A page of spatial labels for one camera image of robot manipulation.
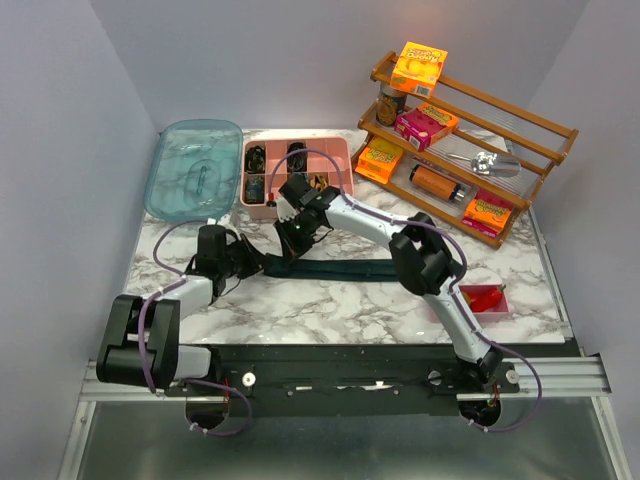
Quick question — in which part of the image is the rolled yellow tie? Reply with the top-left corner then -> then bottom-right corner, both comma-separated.
309,173 -> 329,192

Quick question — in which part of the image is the orange sponge box top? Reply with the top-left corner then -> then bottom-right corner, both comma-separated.
390,42 -> 448,99

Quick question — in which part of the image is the orange sponge box lower left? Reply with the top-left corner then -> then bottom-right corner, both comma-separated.
355,137 -> 404,185

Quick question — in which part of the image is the rolled black tie back-left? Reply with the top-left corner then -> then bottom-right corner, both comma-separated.
245,145 -> 266,174

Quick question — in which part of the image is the dark tin can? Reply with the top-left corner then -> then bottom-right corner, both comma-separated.
376,83 -> 407,127

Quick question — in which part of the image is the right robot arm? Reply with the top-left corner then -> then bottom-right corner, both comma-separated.
275,175 -> 503,392

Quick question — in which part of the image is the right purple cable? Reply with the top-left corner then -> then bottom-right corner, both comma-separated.
267,148 -> 544,434

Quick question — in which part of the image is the small pink tray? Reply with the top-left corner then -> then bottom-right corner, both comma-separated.
460,284 -> 511,324

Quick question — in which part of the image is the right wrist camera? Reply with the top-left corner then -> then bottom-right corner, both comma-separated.
266,195 -> 298,223

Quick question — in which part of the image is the orange sponge box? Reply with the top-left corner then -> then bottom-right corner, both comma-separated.
390,42 -> 448,99
355,137 -> 404,185
462,189 -> 514,238

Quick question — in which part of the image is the orange sponge box lower right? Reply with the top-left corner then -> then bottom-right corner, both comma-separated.
462,189 -> 514,238

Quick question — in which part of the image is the wooden three-tier shelf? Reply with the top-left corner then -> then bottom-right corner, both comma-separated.
358,75 -> 579,249

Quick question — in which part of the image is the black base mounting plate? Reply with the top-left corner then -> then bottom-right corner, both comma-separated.
166,341 -> 581,425

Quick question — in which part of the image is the pink divided organizer box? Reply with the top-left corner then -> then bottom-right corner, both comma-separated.
240,137 -> 354,220

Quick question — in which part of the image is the rolled dark tie front-left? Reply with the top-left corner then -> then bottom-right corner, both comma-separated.
244,175 -> 265,205

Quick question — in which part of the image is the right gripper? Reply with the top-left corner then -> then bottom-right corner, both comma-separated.
274,214 -> 317,267

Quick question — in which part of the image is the metal scoop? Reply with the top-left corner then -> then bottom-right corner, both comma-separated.
446,151 -> 521,178

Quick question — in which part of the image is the red toy pepper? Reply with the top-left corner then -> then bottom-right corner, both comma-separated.
470,285 -> 505,312

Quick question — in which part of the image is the dark green tie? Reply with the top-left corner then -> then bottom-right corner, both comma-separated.
262,254 -> 398,282

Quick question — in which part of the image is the pink sponge box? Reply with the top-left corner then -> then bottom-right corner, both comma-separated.
394,103 -> 459,151

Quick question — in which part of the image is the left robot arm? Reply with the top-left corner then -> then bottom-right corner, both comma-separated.
96,224 -> 262,395

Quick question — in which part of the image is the blue transparent lid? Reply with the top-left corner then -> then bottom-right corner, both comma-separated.
144,119 -> 243,224

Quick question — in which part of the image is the orange cylindrical bottle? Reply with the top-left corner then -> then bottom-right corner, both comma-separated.
409,165 -> 473,202

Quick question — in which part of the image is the rolled black tie back-middle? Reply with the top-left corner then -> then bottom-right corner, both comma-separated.
287,142 -> 308,173

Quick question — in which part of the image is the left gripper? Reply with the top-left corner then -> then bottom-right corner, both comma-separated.
220,233 -> 273,279

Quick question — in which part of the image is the aluminium frame rail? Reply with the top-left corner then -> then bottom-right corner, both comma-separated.
80,356 -> 611,402

